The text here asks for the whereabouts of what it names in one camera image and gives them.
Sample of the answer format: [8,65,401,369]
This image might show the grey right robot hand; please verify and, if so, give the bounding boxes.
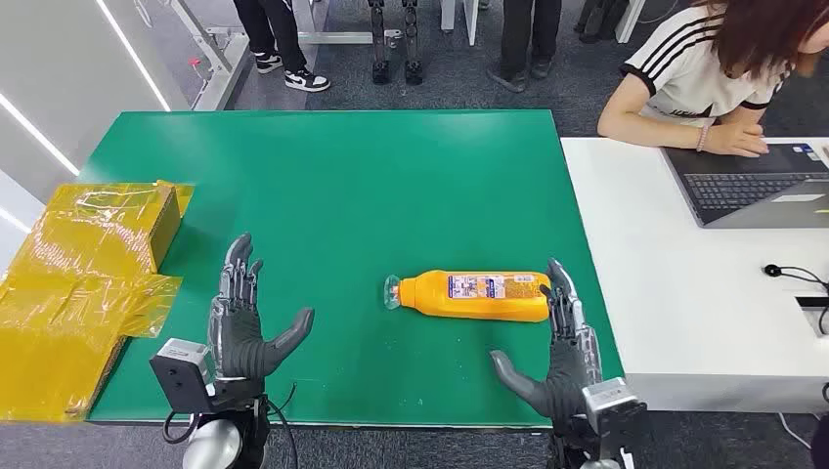
[489,258,604,423]

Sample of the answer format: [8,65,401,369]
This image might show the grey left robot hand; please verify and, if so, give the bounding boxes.
[207,233,316,384]

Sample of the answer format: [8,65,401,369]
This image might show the orange plastic bottle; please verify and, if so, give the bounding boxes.
[383,270,553,324]

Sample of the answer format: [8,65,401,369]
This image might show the white table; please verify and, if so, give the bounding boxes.
[559,136,829,415]

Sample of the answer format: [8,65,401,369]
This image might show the yellow taped cardboard box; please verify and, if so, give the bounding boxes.
[0,180,196,426]

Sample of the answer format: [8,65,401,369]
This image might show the green table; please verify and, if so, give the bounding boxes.
[76,108,627,430]

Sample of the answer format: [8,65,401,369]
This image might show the grey laptop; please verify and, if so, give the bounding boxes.
[661,142,829,230]

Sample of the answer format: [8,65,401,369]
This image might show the black slot device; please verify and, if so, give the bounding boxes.
[794,295,829,338]

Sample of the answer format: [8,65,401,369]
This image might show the seated person's hand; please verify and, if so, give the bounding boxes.
[704,121,771,159]

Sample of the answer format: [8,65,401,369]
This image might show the standing person in sneakers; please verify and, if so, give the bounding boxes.
[232,0,332,94]

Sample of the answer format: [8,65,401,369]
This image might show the seated person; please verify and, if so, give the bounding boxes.
[596,0,829,159]

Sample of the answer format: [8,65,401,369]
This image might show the black humanoid robot legs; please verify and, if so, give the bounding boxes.
[366,0,426,87]

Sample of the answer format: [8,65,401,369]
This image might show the standing person in dark shoes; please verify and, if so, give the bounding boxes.
[486,0,564,95]

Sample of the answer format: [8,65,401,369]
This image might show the white furniture leg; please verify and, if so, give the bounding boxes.
[439,0,481,47]

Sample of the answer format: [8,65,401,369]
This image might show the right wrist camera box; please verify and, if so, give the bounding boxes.
[581,377,649,454]

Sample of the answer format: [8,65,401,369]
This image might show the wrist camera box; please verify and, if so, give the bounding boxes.
[149,337,216,415]
[581,377,649,454]

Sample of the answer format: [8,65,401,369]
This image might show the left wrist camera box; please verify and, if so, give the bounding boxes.
[149,337,216,415]

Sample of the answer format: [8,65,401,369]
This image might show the black cable with plug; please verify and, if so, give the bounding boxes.
[762,262,829,338]

